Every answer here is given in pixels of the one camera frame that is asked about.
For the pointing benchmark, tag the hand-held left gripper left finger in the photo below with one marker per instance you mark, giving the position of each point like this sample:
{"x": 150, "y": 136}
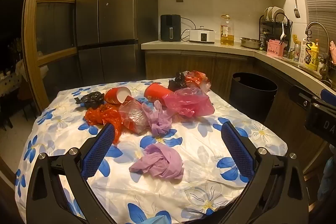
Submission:
{"x": 99, "y": 150}

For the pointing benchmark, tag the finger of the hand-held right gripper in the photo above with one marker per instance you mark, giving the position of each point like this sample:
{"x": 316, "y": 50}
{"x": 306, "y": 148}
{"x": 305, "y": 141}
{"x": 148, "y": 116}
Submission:
{"x": 302, "y": 96}
{"x": 329, "y": 95}

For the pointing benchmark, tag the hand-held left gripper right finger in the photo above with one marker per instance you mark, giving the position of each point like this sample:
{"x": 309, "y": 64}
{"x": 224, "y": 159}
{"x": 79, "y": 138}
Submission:
{"x": 236, "y": 150}

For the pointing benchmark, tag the orange-red plastic bag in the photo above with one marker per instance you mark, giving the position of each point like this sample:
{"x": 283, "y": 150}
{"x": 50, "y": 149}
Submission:
{"x": 101, "y": 115}

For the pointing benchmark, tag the clear reddish plastic bag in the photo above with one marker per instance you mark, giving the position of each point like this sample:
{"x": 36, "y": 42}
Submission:
{"x": 131, "y": 113}

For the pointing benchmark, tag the black trash bin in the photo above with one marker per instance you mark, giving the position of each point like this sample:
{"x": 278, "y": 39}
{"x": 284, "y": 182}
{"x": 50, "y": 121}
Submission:
{"x": 249, "y": 100}

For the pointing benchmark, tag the small black plastic bag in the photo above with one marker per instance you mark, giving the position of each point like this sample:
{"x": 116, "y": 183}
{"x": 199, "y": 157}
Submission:
{"x": 90, "y": 99}

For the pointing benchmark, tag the plain red paper cup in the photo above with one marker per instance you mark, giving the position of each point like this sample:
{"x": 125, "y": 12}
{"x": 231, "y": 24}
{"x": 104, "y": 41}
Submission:
{"x": 111, "y": 95}

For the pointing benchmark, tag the purple disposable glove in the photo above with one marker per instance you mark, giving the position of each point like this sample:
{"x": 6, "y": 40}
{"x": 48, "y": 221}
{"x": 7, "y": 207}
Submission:
{"x": 160, "y": 161}
{"x": 160, "y": 127}

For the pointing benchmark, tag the pink plastic bag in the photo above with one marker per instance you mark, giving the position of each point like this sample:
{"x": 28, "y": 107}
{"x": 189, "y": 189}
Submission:
{"x": 189, "y": 103}

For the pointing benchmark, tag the printed red paper cup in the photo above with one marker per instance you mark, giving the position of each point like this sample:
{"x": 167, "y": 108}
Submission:
{"x": 155, "y": 92}

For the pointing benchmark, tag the red printed plastic bag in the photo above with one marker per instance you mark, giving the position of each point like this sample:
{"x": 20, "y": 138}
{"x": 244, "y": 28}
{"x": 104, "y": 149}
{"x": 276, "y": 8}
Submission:
{"x": 195, "y": 78}

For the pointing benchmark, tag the large black plastic bag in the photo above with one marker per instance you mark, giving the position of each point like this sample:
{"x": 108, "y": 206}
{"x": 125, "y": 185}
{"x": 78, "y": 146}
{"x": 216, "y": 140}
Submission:
{"x": 177, "y": 83}

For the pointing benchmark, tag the steel sink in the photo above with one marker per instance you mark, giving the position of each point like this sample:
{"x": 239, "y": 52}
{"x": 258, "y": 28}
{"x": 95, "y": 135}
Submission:
{"x": 302, "y": 67}

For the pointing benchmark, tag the yellow detergent bottle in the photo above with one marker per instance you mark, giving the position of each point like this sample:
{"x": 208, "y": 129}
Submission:
{"x": 313, "y": 56}

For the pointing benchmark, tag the beer can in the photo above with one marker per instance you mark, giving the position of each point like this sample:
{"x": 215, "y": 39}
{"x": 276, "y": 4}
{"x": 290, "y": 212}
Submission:
{"x": 296, "y": 53}

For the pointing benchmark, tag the white bottle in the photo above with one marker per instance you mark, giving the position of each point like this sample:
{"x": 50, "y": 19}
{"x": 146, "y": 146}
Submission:
{"x": 303, "y": 52}

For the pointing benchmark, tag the blue floral tablecloth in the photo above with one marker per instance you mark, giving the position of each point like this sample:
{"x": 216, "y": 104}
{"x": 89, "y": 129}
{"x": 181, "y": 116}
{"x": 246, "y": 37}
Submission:
{"x": 183, "y": 140}

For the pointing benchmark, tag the pink utensil basket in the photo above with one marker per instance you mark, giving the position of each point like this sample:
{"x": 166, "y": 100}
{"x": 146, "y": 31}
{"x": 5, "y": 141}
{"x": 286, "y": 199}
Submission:
{"x": 275, "y": 48}

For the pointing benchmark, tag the white ladle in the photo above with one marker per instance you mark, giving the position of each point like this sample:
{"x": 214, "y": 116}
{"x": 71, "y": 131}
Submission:
{"x": 283, "y": 36}

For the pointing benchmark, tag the steel faucet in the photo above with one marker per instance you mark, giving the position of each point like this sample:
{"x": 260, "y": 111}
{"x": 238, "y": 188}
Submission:
{"x": 316, "y": 24}

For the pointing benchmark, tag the black dish rack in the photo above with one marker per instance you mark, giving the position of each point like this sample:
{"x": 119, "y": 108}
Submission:
{"x": 273, "y": 29}

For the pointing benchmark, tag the steel basin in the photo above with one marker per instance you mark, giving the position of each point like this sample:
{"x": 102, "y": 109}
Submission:
{"x": 250, "y": 43}

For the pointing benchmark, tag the hanging metal spatula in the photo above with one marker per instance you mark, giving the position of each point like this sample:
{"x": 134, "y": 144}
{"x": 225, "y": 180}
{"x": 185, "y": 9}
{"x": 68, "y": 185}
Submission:
{"x": 297, "y": 12}

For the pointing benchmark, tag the white plate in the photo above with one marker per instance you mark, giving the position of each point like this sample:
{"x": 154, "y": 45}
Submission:
{"x": 278, "y": 12}
{"x": 268, "y": 13}

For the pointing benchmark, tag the cooking oil bottle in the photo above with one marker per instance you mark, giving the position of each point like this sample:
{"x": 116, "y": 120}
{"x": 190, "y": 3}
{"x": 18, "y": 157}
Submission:
{"x": 227, "y": 32}

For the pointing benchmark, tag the wooden lower cabinet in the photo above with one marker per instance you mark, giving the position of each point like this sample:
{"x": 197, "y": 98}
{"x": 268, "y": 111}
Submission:
{"x": 183, "y": 64}

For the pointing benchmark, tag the polka dot tablecloth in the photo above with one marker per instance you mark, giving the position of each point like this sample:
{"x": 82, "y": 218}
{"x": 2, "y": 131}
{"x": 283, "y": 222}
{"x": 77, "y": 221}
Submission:
{"x": 10, "y": 85}

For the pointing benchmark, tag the white electric cooker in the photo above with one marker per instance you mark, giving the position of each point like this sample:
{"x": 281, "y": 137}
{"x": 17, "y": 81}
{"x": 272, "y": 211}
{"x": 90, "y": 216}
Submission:
{"x": 202, "y": 35}

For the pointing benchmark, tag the grey kitchen countertop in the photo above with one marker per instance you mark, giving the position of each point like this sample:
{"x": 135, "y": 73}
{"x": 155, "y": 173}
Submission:
{"x": 183, "y": 45}

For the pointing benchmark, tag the dark steel refrigerator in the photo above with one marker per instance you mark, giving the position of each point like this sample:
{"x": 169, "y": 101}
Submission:
{"x": 110, "y": 16}

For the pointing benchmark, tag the wooden glass door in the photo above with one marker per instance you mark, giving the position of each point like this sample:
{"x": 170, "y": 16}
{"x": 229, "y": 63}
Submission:
{"x": 30, "y": 29}

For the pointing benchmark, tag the black air fryer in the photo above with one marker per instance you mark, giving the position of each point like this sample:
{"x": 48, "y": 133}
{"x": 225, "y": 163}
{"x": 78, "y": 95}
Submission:
{"x": 170, "y": 27}

